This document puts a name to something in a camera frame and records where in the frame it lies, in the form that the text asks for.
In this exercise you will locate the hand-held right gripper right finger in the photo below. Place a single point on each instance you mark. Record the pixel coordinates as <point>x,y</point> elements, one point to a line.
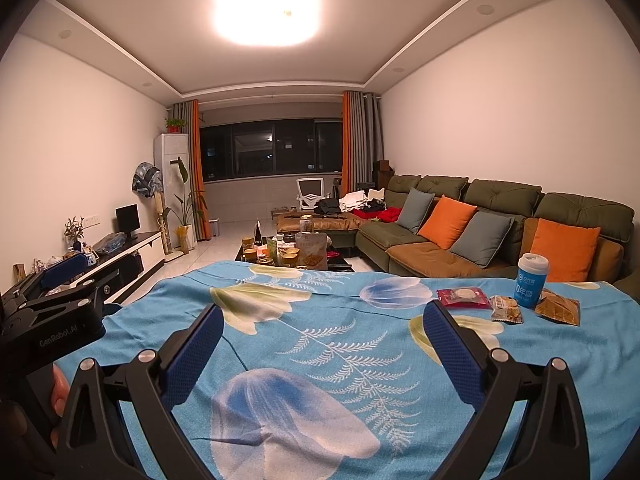
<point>452,355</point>

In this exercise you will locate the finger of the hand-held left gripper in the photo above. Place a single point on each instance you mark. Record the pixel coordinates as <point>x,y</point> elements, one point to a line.
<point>65,267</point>
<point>115,285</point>

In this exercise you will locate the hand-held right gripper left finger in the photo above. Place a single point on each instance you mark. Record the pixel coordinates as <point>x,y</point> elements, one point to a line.
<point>192,355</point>

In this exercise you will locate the person's left hand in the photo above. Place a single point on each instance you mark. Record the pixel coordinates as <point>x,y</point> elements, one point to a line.
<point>60,390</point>

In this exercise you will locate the small plant in vase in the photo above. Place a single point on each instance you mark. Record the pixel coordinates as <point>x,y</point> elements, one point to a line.
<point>74,230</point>

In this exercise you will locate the plastic-wrapped blue dish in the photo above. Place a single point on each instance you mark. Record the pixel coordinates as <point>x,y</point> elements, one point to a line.
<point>109,243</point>

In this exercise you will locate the golden patterned box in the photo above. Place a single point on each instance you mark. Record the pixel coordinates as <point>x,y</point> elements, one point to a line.
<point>19,271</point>

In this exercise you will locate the white and black tv cabinet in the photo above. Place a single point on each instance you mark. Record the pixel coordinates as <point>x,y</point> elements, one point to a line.
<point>150,250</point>

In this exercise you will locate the red snack packet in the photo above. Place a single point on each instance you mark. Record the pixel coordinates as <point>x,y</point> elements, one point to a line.
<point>445,302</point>

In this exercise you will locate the black monitor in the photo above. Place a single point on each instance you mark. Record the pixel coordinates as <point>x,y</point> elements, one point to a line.
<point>127,219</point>

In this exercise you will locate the small brown snack packet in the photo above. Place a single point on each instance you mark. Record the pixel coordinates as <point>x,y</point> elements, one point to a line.
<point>506,309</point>

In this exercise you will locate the tall leafy floor plant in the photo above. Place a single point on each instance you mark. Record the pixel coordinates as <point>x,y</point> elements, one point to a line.
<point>185,210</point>

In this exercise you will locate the blue and white cup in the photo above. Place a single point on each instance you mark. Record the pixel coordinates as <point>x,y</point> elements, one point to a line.
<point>531,285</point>

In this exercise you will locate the covered standing fan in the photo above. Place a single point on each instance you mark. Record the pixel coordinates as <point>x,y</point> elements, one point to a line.
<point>145,177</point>

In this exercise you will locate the blue floral blanket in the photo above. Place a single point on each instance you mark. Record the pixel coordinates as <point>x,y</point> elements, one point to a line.
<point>350,310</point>

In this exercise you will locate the small white waste bin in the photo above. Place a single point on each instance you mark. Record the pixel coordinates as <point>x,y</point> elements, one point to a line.
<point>213,227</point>

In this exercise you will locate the large brown snack packet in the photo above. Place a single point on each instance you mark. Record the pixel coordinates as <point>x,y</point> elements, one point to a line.
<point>557,307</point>

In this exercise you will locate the cluster of glass jars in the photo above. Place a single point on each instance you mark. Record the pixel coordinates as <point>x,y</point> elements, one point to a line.
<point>250,255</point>

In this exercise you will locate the large grey-blue cushion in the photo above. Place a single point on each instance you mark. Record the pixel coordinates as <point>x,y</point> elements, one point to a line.
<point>480,237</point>

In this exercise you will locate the orange cushion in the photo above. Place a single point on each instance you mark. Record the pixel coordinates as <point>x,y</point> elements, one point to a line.
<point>445,222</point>
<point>565,250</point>

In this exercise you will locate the white standing air conditioner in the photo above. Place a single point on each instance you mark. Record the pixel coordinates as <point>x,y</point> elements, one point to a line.
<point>170,155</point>

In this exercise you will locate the black coffee table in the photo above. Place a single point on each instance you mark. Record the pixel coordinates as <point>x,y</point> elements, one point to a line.
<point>345,262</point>

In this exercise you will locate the grey and orange curtain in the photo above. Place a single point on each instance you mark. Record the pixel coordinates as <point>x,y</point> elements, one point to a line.
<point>357,140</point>
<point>192,160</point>

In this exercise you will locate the small grey-blue cushion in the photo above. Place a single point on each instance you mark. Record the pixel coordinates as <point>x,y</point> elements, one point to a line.
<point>415,210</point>

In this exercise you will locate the red cloth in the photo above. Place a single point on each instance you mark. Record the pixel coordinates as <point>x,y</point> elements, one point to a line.
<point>390,215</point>

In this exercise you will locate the brown paper bag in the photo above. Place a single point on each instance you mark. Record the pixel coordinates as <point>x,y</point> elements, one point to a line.
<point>311,250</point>

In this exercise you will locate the green sofa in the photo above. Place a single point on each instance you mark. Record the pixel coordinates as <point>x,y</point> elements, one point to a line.
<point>500,192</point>

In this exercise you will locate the brown ottoman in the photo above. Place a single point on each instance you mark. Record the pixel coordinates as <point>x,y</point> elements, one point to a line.
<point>300,222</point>

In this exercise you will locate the small potted green plant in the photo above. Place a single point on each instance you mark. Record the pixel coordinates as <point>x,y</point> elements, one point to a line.
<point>175,125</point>

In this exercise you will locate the white clothes pile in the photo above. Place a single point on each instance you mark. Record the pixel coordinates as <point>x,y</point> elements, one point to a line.
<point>355,199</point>

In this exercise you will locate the black clothes pile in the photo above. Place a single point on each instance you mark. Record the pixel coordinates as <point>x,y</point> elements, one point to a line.
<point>327,206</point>

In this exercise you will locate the brown wooden cabinet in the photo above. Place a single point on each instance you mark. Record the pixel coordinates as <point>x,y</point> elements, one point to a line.
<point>382,172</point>

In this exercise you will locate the dark window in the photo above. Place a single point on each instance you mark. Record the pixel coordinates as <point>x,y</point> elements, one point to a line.
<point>260,150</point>

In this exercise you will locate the white office chair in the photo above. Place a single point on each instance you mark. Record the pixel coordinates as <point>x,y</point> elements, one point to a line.
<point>310,190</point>

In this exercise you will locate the ceiling lamp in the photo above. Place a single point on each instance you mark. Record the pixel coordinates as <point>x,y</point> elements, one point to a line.
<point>267,0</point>

